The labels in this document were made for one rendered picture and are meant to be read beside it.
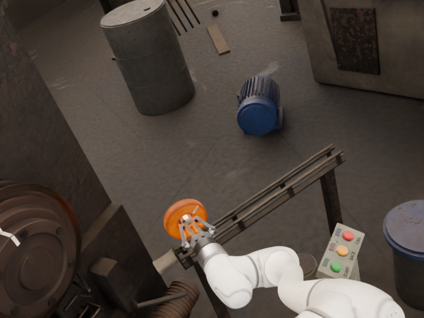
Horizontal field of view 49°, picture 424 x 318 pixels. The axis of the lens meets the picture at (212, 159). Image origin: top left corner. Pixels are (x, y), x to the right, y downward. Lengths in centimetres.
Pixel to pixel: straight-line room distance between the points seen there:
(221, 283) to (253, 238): 141
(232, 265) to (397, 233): 91
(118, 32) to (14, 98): 241
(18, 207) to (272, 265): 75
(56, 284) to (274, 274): 65
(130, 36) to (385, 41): 195
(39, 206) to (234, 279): 61
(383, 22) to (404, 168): 100
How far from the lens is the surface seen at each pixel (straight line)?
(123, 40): 395
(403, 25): 334
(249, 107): 328
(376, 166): 305
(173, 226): 162
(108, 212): 189
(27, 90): 163
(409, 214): 215
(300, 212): 282
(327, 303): 88
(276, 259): 139
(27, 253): 141
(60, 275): 152
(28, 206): 145
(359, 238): 186
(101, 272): 178
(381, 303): 86
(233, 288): 133
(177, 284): 196
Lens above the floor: 198
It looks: 35 degrees down
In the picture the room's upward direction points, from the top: 20 degrees counter-clockwise
